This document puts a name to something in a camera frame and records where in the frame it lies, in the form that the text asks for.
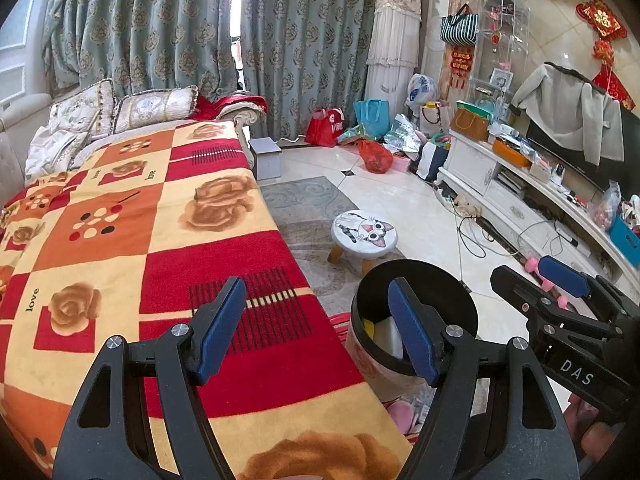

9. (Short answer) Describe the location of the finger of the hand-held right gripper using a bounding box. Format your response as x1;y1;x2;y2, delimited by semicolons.
544;255;640;321
491;266;616;338

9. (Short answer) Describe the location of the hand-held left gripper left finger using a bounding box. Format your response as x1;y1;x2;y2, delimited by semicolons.
52;276;248;480

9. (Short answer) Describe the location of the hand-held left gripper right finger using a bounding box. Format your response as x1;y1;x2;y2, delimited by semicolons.
388;277;574;480

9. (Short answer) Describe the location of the black trash bin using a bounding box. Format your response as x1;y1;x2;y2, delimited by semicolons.
345;258;478;403

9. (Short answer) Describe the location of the person's right hand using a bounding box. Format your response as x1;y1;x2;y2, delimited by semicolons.
565;394;632;465

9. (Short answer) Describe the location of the pink dumbbell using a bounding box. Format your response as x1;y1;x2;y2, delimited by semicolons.
522;256;571;308

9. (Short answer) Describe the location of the blue storage box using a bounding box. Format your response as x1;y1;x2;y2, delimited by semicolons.
609;215;640;253

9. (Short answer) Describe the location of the red plastic object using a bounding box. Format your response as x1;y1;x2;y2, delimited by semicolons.
327;311;353;346

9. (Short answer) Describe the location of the clear plastic bag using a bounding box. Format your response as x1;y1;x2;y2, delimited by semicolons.
587;181;623;231

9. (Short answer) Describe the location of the pink slipper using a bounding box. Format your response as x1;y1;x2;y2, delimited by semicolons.
390;400;426;436

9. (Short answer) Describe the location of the red and orange printed blanket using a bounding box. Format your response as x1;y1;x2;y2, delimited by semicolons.
0;120;413;480

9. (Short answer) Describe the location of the cat print stool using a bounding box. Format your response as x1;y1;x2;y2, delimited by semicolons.
327;208;398;276

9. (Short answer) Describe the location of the white tv cabinet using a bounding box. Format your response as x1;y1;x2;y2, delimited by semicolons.
437;130;640;286

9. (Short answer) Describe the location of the orange box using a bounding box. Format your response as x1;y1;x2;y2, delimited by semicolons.
492;137;532;168

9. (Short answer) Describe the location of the black television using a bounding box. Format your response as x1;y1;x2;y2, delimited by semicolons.
527;105;640;206

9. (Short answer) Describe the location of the dark navy bag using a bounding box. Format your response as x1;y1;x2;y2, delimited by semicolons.
417;141;448;181

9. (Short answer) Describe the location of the grey coat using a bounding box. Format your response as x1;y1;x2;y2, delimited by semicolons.
512;62;623;166

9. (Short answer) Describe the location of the brown paper bag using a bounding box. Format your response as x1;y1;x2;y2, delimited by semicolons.
451;105;491;142

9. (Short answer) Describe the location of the grey storage stool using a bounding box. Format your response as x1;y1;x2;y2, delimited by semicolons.
248;136;282;181

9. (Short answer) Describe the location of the red plastic bag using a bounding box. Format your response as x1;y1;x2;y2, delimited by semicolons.
357;140;394;173

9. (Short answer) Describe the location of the silver foil bag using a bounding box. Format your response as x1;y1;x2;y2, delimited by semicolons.
384;115;426;158

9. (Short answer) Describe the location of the blue shopping bag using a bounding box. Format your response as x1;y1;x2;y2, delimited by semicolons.
354;99;391;136

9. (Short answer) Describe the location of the white plastic bag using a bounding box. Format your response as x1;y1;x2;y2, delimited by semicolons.
405;74;441;111

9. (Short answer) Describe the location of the red shopping bag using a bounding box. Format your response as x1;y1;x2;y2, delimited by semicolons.
305;108;346;148

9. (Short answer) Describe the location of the red cloth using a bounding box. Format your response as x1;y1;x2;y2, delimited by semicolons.
192;92;268;121

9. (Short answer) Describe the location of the cream patterned long pillow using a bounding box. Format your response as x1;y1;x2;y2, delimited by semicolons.
114;86;200;133

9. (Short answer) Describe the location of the red hanging knot ornament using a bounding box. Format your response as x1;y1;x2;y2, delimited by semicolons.
450;45;475;88

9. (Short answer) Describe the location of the white quilt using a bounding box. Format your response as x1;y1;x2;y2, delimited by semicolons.
25;127;88;181

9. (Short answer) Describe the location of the clear acrylic shelf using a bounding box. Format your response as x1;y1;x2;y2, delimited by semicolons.
472;0;531;91

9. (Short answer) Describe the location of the striped tote bag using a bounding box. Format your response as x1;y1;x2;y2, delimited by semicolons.
440;4;479;46

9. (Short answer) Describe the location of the grey sofa backrest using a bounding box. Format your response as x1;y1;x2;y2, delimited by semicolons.
0;92;51;196

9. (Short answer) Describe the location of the lace covered air conditioner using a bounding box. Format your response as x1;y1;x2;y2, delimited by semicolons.
366;0;422;111

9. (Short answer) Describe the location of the green patterned curtain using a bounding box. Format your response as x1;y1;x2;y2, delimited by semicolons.
240;0;381;141
42;0;241;101

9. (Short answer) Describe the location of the black cable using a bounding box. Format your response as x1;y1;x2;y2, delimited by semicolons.
457;210;501;257

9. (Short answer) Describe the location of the large red wall ornament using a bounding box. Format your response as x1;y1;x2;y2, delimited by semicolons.
575;0;636;111

